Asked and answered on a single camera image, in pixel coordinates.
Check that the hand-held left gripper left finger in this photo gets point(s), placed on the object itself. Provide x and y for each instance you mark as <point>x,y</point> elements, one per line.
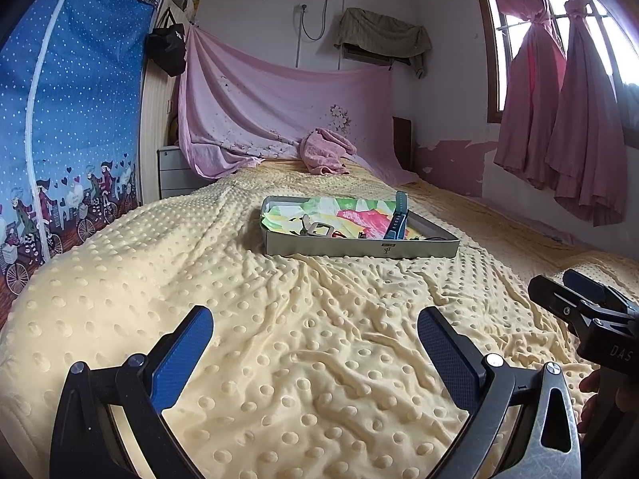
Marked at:
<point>182,359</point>

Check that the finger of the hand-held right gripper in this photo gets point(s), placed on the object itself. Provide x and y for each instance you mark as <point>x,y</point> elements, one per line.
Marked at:
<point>559,304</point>
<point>594,289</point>

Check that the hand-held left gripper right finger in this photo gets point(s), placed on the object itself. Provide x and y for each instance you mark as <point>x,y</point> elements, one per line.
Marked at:
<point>447,354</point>

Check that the grey metal tray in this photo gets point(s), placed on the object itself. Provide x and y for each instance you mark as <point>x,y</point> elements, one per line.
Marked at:
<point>349,248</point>

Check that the person's right hand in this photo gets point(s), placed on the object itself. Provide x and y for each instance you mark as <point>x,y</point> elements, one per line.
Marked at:
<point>590,384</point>

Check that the yellow dotted blanket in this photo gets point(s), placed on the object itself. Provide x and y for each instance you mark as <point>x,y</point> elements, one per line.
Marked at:
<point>299,309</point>

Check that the navy watch band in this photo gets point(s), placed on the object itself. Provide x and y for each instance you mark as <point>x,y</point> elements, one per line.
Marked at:
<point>395,224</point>

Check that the pink curtain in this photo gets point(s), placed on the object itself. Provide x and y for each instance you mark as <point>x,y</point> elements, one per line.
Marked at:
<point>589,134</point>
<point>529,110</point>

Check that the colourful printed cloth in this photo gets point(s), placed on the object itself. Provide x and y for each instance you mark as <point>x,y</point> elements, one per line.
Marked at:
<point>359,217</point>

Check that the grey drawer cabinet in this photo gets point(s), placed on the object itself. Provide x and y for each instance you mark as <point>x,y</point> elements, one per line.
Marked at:
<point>174,174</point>

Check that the dark brown board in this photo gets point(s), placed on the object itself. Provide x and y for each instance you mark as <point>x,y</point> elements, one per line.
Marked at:
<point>403,139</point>

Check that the wooden wardrobe side panel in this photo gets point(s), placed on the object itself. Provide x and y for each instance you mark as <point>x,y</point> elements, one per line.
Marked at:
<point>154,134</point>

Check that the pink towel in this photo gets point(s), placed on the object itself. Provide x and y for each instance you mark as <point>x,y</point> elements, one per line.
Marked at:
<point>324,152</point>

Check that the pink sheet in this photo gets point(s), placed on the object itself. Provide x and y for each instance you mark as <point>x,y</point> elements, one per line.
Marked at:
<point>274,95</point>

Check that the blue dotted wardrobe cover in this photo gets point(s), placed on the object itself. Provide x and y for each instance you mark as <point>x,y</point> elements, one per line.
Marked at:
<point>75,85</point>

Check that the black bag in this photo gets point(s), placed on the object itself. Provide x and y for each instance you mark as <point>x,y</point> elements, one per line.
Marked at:
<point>167,50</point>

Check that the olive green cloth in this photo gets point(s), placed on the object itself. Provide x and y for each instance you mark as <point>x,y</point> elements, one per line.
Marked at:
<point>379,30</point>

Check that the dark wall shelf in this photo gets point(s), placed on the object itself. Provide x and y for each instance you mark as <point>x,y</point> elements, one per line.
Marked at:
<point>369,53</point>

